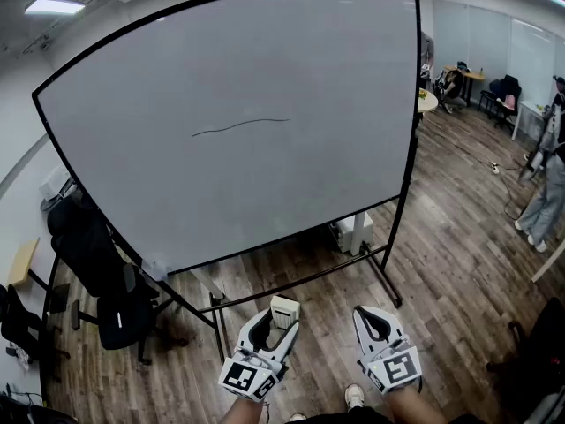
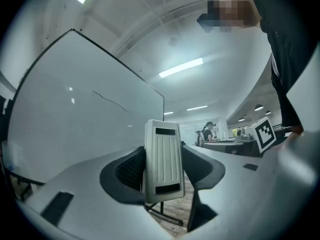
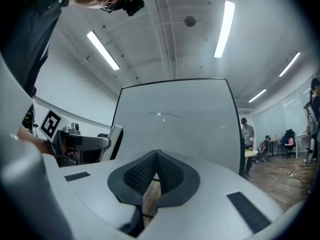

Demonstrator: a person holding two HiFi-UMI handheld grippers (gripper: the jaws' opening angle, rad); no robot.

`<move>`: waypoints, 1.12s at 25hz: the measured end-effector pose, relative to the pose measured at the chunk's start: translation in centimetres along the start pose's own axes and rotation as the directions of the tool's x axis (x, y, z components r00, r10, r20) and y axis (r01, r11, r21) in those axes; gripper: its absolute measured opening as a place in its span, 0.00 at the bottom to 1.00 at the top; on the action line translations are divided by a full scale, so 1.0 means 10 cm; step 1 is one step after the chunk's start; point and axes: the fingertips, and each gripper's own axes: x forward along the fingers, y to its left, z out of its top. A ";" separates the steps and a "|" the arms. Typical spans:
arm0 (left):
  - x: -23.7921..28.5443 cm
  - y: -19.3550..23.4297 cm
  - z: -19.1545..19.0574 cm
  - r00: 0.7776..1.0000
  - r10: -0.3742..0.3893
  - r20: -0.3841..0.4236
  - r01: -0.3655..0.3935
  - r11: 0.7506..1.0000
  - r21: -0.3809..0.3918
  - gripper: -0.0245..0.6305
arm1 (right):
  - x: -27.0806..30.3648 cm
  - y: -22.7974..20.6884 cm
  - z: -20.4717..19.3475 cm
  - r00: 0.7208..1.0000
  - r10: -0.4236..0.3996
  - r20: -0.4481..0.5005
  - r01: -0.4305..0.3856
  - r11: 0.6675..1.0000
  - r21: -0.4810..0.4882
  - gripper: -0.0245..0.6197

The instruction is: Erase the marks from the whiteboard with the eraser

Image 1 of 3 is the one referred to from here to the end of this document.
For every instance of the white plastic box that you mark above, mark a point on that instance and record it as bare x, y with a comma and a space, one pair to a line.
52, 186

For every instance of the wooden desk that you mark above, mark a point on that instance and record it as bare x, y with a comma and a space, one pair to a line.
472, 76

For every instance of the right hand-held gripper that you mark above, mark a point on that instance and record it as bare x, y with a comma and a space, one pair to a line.
397, 369

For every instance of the tall black office chair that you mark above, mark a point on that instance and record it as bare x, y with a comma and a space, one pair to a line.
84, 245

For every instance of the white cloth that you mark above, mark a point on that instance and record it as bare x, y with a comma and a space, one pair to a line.
17, 353

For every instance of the white power strip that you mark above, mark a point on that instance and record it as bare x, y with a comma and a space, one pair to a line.
495, 167

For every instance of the black-framed whiteboard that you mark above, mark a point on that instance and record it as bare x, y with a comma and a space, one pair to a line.
220, 82

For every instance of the round wooden table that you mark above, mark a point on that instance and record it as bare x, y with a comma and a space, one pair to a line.
426, 100

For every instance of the person's left forearm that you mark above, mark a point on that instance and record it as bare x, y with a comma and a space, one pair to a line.
243, 411

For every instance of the beige whiteboard eraser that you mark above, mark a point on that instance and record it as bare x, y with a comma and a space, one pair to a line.
284, 312

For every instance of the small black office chair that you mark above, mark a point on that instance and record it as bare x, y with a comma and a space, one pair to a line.
17, 320

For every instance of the white table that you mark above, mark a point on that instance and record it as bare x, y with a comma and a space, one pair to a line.
529, 108

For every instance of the small wooden side table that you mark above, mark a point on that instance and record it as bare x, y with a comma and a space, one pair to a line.
23, 263

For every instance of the black chair with pink item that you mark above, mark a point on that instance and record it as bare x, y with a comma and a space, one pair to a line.
503, 93

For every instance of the person's right forearm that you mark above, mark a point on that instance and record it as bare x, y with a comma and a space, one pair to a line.
415, 406

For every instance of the white vented box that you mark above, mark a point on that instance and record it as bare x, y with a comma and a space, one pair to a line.
344, 236

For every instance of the person's black shorts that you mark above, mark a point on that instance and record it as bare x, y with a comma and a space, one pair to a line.
344, 417

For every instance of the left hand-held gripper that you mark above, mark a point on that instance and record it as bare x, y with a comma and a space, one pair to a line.
243, 376

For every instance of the black armchair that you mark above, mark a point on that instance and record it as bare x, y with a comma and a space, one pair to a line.
543, 360

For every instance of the person's white shoe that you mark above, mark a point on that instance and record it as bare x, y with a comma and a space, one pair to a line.
298, 418
354, 396

